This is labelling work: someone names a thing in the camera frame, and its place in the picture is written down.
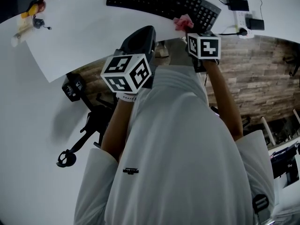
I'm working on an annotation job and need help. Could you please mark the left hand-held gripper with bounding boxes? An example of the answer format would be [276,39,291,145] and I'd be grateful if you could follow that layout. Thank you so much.
[100,25,158,95]

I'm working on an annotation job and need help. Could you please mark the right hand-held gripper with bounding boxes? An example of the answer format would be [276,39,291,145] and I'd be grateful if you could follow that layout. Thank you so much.
[186,30,222,74]

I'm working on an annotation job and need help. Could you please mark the pink cloth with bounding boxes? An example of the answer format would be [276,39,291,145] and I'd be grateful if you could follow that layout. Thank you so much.
[172,13,195,32]

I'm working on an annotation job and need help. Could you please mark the person's right forearm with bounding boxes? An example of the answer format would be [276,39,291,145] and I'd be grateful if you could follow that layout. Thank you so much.
[202,59,244,142]

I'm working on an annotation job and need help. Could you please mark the person's left forearm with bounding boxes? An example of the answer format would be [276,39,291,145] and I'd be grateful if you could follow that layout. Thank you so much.
[100,99,134,163]

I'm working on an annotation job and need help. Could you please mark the person's right leg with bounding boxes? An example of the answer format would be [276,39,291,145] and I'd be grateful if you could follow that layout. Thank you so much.
[168,38,195,67]

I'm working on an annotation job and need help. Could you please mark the white power strip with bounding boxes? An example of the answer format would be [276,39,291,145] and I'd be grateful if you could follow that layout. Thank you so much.
[233,9,254,40]

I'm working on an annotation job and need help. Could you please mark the black power adapter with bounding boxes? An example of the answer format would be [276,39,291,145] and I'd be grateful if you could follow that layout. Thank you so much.
[225,0,250,12]
[245,18,265,31]

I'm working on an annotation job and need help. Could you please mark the white wristwatch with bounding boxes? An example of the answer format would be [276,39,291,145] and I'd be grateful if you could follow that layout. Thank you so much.
[116,92,138,102]

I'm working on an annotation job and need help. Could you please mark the black box device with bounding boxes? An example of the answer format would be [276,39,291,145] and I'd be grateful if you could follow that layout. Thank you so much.
[61,78,85,102]

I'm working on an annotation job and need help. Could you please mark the black office chair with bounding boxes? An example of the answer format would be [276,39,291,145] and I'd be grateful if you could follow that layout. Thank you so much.
[55,92,118,168]
[282,52,300,89]

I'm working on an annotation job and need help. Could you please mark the orange-lidded jar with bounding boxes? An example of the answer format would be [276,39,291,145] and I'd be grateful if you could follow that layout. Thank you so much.
[20,5,38,19]
[35,0,47,13]

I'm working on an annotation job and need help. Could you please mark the white bottle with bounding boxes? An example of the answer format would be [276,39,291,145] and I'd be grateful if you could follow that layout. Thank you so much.
[11,31,25,48]

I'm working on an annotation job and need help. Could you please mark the white and black machine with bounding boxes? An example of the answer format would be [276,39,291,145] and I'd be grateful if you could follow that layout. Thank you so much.
[268,141,300,189]

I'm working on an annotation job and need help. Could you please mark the black strap buckle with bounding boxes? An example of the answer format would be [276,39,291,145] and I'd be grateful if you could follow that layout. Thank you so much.
[252,193,270,213]

